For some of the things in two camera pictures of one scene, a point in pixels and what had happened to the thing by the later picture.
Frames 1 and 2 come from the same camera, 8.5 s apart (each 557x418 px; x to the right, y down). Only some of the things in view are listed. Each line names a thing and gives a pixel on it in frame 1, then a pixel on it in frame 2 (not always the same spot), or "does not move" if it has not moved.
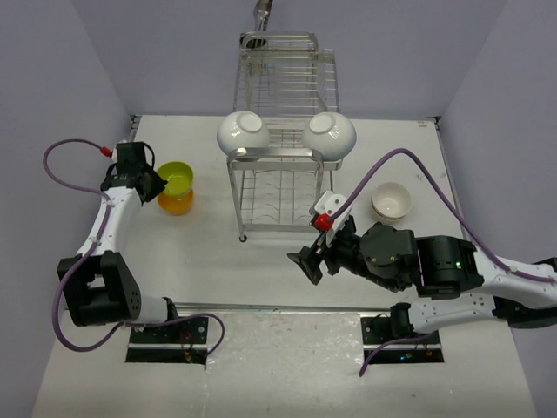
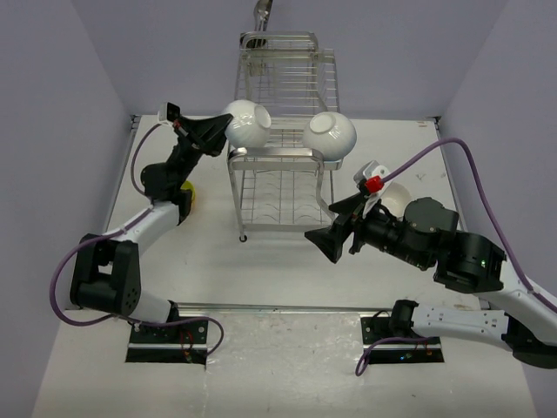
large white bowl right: x=331 y=134 does not move
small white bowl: x=391 y=200 does not move
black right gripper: x=309 y=257 → x=329 y=239
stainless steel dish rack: x=285 y=76 does not move
